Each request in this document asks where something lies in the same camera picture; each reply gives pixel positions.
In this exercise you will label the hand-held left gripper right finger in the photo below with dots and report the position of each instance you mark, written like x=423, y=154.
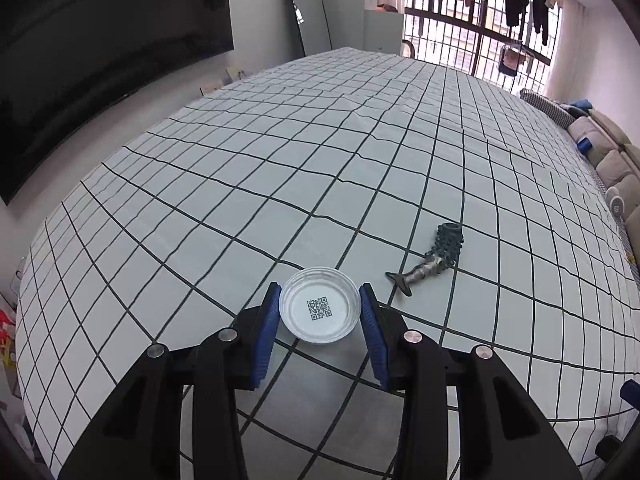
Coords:
x=375, y=340

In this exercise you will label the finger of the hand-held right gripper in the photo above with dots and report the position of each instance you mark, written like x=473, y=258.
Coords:
x=609, y=450
x=631, y=394

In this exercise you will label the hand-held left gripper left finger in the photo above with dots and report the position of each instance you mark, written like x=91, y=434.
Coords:
x=265, y=340

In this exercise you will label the white plastic lid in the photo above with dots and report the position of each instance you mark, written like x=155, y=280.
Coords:
x=320, y=305

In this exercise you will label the grey articulated fish toy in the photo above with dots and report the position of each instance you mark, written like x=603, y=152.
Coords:
x=430, y=262

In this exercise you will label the beige sofa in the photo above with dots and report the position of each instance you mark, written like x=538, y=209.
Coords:
x=615, y=160

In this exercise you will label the black-white houndstooth cloth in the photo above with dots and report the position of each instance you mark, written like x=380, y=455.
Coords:
x=545, y=106

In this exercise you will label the black chair back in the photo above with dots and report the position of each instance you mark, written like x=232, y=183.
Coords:
x=409, y=49

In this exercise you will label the white cabinet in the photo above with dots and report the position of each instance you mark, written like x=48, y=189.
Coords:
x=383, y=31

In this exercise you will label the black window grille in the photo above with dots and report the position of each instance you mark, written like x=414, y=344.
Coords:
x=465, y=40

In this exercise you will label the orange item on cabinet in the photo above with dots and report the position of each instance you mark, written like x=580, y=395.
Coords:
x=387, y=8

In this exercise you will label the leaning mirror panel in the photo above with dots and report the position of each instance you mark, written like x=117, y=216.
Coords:
x=307, y=5

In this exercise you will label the black television screen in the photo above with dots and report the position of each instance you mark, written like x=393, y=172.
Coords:
x=90, y=50

